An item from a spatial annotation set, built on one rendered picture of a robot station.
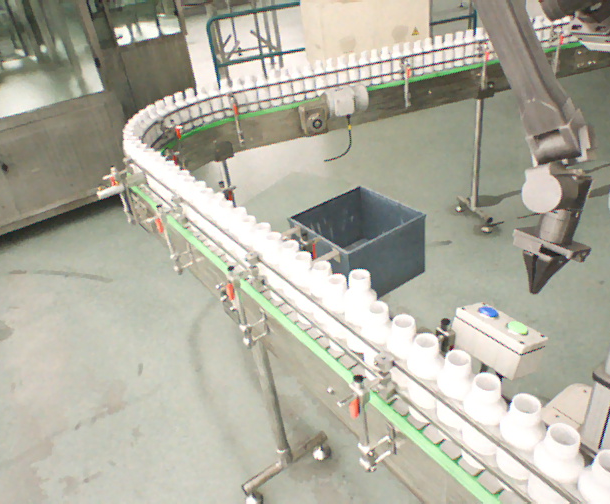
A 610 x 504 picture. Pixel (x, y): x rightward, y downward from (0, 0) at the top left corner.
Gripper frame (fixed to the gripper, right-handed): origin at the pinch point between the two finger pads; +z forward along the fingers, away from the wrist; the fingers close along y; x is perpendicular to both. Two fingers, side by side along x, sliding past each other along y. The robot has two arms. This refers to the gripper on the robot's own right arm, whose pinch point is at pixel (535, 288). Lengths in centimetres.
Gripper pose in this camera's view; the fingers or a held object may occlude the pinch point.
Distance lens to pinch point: 94.8
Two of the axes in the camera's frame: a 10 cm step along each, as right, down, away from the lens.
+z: -1.5, 9.2, 3.5
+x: 8.1, -0.9, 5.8
